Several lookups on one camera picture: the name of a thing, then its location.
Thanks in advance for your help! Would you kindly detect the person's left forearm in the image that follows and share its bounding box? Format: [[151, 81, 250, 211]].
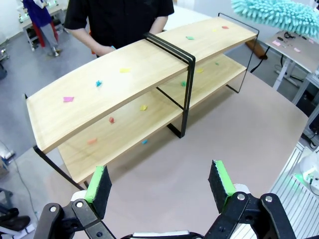
[[149, 15, 167, 35]]

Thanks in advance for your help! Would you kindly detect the wooden shelf unit black frame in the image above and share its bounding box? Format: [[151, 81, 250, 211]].
[[24, 38, 196, 192], [143, 12, 260, 139]]

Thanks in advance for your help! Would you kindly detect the teal microfibre duster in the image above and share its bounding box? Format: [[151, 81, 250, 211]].
[[230, 0, 319, 39]]

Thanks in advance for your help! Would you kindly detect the white workbench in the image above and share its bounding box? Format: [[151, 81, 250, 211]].
[[18, 0, 69, 52]]

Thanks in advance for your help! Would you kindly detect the black shoe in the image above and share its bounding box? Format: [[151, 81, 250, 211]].
[[0, 208, 31, 232]]

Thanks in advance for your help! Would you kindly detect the black box under table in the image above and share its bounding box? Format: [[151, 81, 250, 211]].
[[295, 83, 319, 118]]

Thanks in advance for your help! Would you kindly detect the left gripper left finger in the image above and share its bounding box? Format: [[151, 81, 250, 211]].
[[36, 165, 115, 239]]

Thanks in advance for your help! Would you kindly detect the black cable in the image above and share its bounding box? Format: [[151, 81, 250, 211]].
[[250, 46, 271, 73]]

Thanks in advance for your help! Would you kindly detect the person's right forearm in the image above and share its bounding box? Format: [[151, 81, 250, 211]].
[[68, 28, 117, 57]]

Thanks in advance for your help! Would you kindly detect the brown rolled mat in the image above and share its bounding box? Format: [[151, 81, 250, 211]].
[[245, 39, 268, 60]]

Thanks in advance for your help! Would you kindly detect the person in blue top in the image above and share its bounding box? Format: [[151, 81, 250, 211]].
[[23, 0, 63, 57]]

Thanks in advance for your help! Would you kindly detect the light side table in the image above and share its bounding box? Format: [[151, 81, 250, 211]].
[[264, 29, 319, 92]]

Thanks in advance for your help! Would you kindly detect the aluminium profile base frame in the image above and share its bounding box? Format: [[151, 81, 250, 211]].
[[270, 141, 319, 239]]

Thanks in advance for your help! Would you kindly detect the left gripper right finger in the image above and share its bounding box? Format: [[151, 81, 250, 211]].
[[204, 160, 297, 239]]

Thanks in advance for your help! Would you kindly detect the person in black shirt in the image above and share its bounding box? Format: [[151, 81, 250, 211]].
[[64, 0, 175, 57]]

